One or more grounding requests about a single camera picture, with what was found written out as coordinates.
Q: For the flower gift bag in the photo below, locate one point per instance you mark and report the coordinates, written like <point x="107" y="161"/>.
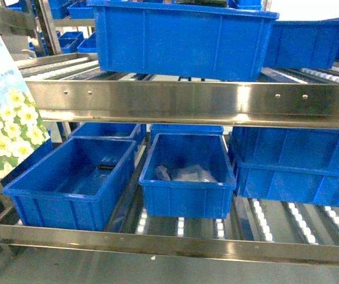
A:
<point x="22" y="130"/>

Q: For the blue bin lower middle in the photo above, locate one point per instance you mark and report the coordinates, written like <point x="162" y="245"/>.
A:
<point x="188" y="199"/>

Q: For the clear plastic bags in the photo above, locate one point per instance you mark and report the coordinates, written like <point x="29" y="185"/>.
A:
<point x="193" y="173"/>

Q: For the blue bin lower left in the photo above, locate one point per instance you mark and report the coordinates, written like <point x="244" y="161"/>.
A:
<point x="77" y="186"/>

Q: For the large blue plastic bin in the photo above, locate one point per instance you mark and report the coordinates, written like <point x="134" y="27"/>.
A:
<point x="181" y="40"/>

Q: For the stacked blue bins lower right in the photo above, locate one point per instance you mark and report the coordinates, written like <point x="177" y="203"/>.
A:
<point x="286" y="164"/>

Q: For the blue bin upper right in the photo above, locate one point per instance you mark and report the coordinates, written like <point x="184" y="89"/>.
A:
<point x="303" y="44"/>

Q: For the steel shelf front rail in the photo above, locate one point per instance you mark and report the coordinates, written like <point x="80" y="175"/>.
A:
<point x="283" y="105"/>

